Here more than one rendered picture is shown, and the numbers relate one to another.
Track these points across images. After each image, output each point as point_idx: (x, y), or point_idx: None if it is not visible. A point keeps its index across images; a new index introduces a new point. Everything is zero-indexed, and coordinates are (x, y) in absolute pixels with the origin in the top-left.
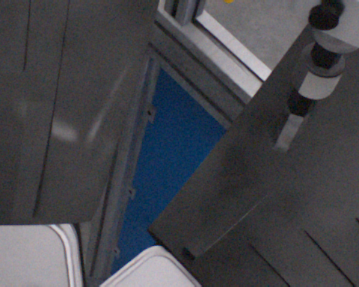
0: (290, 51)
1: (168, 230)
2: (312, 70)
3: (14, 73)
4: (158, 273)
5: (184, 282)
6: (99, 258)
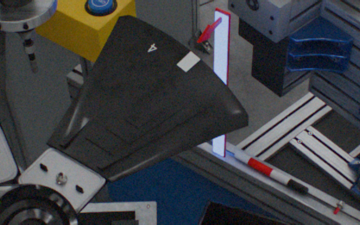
0: (93, 67)
1: (53, 141)
2: (25, 46)
3: None
4: (52, 156)
5: (62, 156)
6: None
